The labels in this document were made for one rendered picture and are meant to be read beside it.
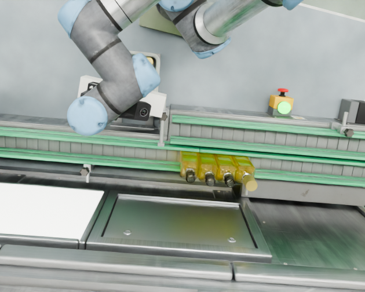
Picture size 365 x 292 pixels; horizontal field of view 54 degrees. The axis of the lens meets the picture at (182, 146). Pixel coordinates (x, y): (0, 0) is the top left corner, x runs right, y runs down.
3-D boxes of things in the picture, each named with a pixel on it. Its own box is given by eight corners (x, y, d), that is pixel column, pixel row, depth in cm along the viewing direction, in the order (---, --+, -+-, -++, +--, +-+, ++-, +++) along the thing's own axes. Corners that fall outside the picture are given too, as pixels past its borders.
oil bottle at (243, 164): (226, 163, 129) (236, 185, 109) (229, 148, 128) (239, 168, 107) (242, 165, 130) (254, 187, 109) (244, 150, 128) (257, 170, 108)
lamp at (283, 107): (276, 112, 130) (278, 114, 128) (278, 100, 129) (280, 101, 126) (288, 113, 131) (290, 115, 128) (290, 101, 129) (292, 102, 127)
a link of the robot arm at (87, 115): (116, 120, 67) (81, 146, 69) (124, 110, 78) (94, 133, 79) (90, 87, 66) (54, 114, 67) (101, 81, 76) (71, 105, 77)
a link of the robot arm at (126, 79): (126, 34, 65) (80, 70, 66) (163, 84, 67) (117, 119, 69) (131, 36, 73) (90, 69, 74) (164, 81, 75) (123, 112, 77)
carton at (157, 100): (86, 75, 104) (80, 76, 98) (166, 94, 105) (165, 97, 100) (82, 95, 105) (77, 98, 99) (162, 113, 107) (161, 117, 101)
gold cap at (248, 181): (240, 182, 106) (243, 188, 102) (247, 172, 105) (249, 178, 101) (250, 188, 107) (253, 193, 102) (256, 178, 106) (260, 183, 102)
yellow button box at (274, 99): (267, 112, 138) (272, 115, 131) (270, 92, 136) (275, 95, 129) (284, 113, 138) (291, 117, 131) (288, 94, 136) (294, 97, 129)
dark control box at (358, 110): (336, 118, 139) (346, 123, 131) (340, 98, 137) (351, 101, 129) (357, 120, 139) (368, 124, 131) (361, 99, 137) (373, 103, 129)
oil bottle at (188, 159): (179, 159, 129) (179, 181, 108) (180, 145, 127) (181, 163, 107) (194, 160, 129) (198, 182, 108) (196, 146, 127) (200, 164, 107)
